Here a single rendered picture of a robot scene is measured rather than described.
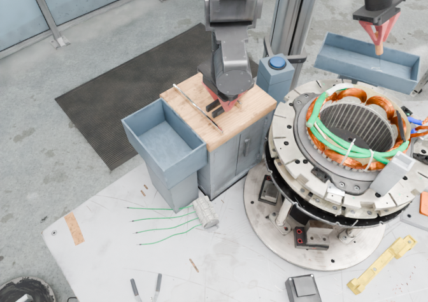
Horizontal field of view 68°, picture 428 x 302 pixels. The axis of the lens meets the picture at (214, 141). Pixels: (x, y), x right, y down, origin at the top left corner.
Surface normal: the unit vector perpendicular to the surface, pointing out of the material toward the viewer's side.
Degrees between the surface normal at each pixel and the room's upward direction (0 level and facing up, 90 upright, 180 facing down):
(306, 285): 0
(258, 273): 0
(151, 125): 90
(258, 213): 0
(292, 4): 90
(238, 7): 74
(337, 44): 90
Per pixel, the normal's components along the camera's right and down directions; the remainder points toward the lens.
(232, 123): 0.00, -0.58
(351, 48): -0.41, 0.74
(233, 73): 0.07, 0.84
